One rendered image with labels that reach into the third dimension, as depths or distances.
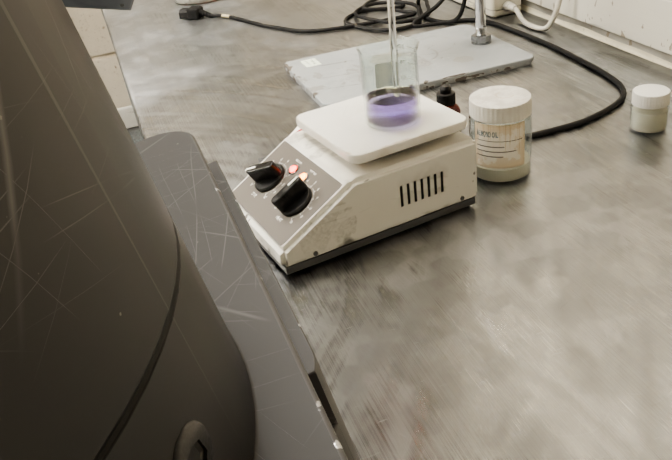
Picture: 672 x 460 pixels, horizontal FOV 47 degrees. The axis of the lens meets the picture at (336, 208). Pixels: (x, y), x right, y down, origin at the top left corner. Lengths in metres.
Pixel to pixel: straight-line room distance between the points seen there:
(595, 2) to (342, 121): 0.55
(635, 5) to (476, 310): 0.60
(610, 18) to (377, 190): 0.57
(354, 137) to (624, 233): 0.24
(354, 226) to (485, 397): 0.20
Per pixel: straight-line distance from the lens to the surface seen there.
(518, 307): 0.60
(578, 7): 1.19
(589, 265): 0.65
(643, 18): 1.08
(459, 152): 0.69
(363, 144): 0.66
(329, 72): 1.08
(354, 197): 0.64
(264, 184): 0.70
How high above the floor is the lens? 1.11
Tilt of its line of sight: 29 degrees down
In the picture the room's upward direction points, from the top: 7 degrees counter-clockwise
